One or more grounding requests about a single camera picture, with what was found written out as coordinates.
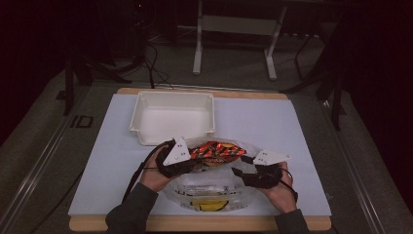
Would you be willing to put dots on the person's right hand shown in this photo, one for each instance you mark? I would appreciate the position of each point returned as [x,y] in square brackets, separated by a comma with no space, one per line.
[282,198]

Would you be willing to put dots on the white plastic bin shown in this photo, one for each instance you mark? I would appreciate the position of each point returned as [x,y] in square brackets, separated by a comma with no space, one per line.
[172,120]

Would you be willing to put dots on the person's left hand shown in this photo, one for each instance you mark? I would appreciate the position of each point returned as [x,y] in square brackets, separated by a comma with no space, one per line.
[152,177]

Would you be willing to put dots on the clear plastic bag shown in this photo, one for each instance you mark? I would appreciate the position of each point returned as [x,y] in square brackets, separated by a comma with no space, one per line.
[214,182]

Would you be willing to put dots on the metal floor rail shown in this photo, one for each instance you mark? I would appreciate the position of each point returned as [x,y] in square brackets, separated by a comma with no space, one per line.
[357,175]
[35,175]

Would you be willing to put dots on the black tripod stand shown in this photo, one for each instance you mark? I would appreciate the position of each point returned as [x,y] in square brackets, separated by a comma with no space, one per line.
[68,91]

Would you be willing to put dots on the pale blue table sheet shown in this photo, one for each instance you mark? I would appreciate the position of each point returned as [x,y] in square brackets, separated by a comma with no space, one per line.
[276,130]

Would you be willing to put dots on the red orange snack packet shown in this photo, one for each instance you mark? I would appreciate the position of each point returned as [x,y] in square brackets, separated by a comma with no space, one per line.
[217,151]

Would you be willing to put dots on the white metal stand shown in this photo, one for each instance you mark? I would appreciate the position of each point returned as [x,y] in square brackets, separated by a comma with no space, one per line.
[240,25]

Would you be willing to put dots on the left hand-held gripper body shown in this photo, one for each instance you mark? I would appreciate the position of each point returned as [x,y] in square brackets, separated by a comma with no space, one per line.
[175,156]

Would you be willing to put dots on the black metal stand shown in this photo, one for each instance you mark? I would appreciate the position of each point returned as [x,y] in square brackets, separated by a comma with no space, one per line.
[337,97]

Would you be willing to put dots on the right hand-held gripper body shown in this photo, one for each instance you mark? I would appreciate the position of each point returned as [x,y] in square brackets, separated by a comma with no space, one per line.
[269,175]

